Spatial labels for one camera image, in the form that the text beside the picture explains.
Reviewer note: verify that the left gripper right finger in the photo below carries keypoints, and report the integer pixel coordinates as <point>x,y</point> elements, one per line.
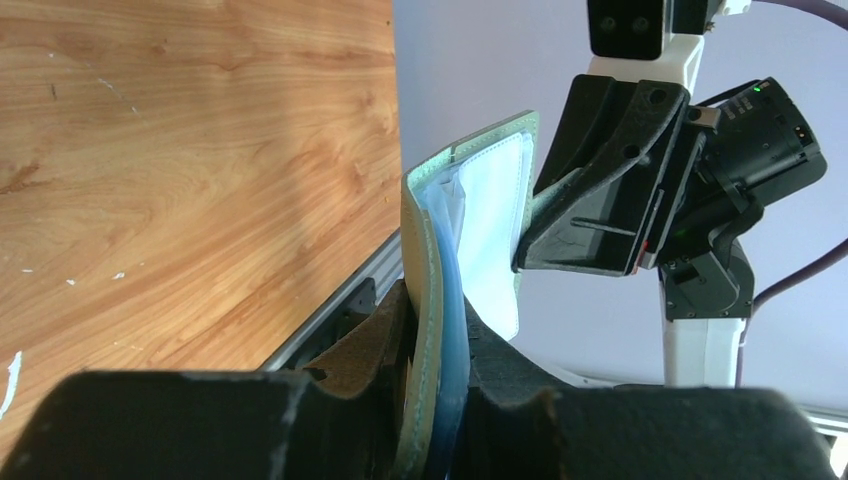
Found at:
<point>522,422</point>

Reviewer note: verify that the white debris scrap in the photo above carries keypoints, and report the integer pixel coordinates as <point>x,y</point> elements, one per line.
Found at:
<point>13,371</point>

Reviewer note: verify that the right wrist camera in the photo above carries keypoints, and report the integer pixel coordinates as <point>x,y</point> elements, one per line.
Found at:
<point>656,40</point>

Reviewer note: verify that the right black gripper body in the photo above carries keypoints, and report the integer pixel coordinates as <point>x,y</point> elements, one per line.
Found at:
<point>740,151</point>

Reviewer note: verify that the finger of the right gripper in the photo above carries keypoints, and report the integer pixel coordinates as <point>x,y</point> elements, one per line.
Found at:
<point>603,197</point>

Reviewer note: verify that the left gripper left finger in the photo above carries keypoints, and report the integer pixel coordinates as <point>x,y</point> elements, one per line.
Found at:
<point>336,418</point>

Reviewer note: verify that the green card holder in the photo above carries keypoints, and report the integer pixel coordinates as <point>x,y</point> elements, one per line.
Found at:
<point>463,212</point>

